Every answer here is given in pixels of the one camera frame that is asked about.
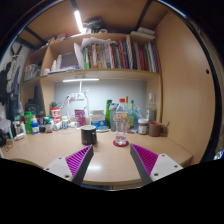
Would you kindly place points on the grey blue water bottle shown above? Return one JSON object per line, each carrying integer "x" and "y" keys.
{"x": 113, "y": 116}

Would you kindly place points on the dark water jug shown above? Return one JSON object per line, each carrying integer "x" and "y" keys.
{"x": 31, "y": 106}

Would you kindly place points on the flat round red coaster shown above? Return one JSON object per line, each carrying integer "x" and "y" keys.
{"x": 127, "y": 143}

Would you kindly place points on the clear drink bottle red cap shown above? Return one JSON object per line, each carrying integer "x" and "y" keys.
{"x": 121, "y": 121}

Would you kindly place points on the white desk lamp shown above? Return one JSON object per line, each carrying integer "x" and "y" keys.
{"x": 80, "y": 80}

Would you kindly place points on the small white blue bottle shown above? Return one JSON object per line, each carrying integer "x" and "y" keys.
{"x": 65, "y": 122}

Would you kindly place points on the dark green glass bottle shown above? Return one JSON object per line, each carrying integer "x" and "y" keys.
{"x": 108, "y": 113}

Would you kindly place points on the blue and white carton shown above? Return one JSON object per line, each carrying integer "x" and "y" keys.
{"x": 97, "y": 118}

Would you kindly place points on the clear glass bottle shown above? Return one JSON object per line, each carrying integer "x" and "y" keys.
{"x": 151, "y": 111}

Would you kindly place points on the yellow-capped bottle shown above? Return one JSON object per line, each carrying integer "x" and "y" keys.
{"x": 126, "y": 99}

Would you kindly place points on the brown jar white lid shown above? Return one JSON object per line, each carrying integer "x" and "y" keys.
{"x": 143, "y": 126}

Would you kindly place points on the black mug white inside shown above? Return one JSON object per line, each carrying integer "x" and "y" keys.
{"x": 89, "y": 135}

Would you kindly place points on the green-lidded tub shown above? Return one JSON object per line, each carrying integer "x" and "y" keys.
{"x": 28, "y": 117}

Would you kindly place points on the magenta pouch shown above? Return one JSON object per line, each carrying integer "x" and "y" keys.
{"x": 80, "y": 117}

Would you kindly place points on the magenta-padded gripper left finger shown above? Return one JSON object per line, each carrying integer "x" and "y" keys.
{"x": 78, "y": 161}

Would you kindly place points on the white ceiling tube light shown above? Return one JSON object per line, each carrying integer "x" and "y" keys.
{"x": 78, "y": 20}

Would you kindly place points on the brown mug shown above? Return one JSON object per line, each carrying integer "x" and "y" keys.
{"x": 155, "y": 129}

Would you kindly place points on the red and white tub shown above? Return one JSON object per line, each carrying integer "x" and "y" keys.
{"x": 55, "y": 112}

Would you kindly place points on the blue hanging garment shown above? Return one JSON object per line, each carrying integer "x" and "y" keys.
{"x": 14, "y": 96}

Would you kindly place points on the black metal frame bars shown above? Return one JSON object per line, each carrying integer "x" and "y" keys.
{"x": 143, "y": 11}

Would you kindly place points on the white hanging garment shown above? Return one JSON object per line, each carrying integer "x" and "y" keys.
{"x": 15, "y": 68}

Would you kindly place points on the black hanging garment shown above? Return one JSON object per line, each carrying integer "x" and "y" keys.
{"x": 2, "y": 86}

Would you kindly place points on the dark bottle red label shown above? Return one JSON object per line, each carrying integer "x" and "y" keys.
{"x": 49, "y": 126}

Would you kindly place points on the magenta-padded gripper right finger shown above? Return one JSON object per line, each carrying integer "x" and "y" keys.
{"x": 146, "y": 161}

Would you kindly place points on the white wall power strip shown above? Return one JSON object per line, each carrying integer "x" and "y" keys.
{"x": 79, "y": 96}

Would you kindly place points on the light blue hairbrush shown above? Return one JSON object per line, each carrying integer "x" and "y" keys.
{"x": 101, "y": 128}

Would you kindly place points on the white bottle blue label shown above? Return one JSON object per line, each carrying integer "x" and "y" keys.
{"x": 35, "y": 126}

